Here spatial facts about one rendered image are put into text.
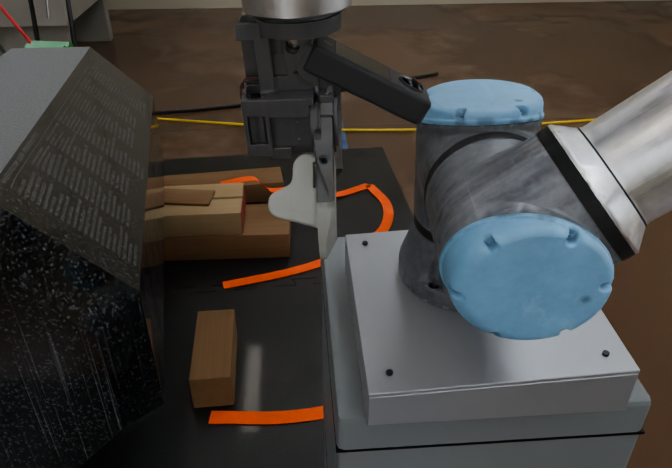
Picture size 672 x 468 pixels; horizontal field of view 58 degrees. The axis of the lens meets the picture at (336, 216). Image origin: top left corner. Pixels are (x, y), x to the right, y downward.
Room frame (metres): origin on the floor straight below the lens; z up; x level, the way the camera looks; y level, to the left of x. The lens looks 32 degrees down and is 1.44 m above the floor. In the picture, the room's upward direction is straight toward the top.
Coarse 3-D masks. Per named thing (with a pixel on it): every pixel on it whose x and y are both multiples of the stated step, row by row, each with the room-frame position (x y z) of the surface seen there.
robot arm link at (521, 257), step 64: (576, 128) 0.54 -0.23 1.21; (640, 128) 0.49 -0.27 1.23; (448, 192) 0.54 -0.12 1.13; (512, 192) 0.48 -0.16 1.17; (576, 192) 0.46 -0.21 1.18; (640, 192) 0.46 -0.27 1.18; (448, 256) 0.47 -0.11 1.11; (512, 256) 0.43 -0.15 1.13; (576, 256) 0.43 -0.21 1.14; (512, 320) 0.44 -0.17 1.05; (576, 320) 0.43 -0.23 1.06
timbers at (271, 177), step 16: (176, 176) 2.49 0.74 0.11; (192, 176) 2.49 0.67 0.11; (208, 176) 2.49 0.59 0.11; (224, 176) 2.49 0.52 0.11; (240, 176) 2.49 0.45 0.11; (256, 176) 2.49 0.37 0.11; (272, 176) 2.49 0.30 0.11; (256, 192) 2.41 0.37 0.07; (256, 208) 2.17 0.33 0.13; (256, 224) 2.05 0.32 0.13; (272, 224) 2.05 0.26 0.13; (288, 224) 2.05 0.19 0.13; (176, 240) 1.95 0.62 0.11; (192, 240) 1.96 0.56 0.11; (208, 240) 1.96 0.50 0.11; (224, 240) 1.96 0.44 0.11; (240, 240) 1.97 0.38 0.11; (256, 240) 1.97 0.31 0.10; (272, 240) 1.97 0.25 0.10; (288, 240) 1.98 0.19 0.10; (176, 256) 1.95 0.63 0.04; (192, 256) 1.96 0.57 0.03; (208, 256) 1.96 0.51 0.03; (224, 256) 1.96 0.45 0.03; (240, 256) 1.97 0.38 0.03; (256, 256) 1.97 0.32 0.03; (272, 256) 1.97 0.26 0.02; (288, 256) 1.98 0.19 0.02
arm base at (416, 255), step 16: (416, 224) 0.68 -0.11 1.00; (416, 240) 0.68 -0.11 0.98; (432, 240) 0.65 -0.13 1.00; (400, 256) 0.70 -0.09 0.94; (416, 256) 0.66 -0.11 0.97; (432, 256) 0.65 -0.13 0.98; (400, 272) 0.69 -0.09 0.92; (416, 272) 0.65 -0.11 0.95; (432, 272) 0.64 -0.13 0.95; (416, 288) 0.64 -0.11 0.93; (432, 288) 0.64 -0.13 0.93; (432, 304) 0.63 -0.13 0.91; (448, 304) 0.61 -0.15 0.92
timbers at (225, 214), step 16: (224, 192) 2.13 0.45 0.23; (240, 192) 2.13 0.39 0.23; (176, 208) 2.01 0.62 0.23; (192, 208) 2.01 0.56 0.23; (208, 208) 2.01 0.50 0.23; (224, 208) 2.01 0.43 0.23; (240, 208) 2.01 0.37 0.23; (176, 224) 1.96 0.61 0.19; (192, 224) 1.96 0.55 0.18; (208, 224) 1.96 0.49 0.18; (224, 224) 1.97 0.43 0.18; (240, 224) 1.97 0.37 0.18
